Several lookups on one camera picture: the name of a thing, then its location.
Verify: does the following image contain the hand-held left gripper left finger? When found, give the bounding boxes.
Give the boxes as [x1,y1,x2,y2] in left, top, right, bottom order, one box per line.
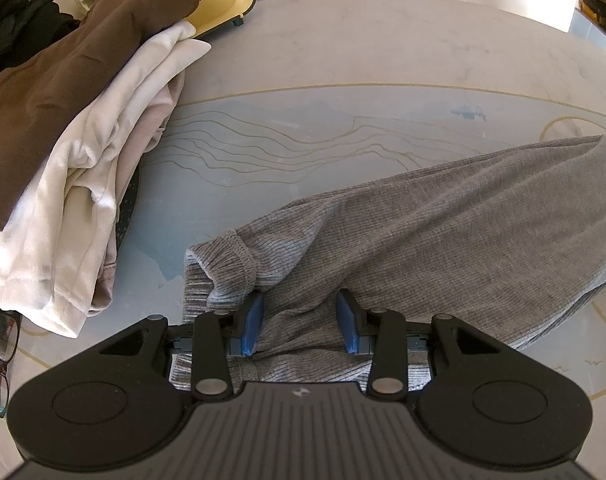
[97,292,265,402]

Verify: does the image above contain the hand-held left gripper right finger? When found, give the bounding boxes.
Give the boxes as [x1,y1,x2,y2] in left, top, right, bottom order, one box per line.
[335,288,515,402]

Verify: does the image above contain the grey ribbed knit garment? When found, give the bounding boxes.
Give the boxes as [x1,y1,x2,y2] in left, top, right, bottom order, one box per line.
[170,131,606,395]

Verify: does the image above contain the black clothes pile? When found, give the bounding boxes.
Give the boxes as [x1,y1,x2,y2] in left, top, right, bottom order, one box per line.
[0,0,82,86]

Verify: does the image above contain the pale pink folded garment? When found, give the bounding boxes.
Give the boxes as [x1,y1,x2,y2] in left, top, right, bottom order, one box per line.
[85,67,186,317]

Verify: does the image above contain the white folded garment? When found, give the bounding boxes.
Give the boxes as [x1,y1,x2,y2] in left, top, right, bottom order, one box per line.
[0,21,212,338]

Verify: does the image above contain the brown folded garment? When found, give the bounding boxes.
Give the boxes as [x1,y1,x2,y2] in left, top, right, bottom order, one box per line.
[0,0,203,233]

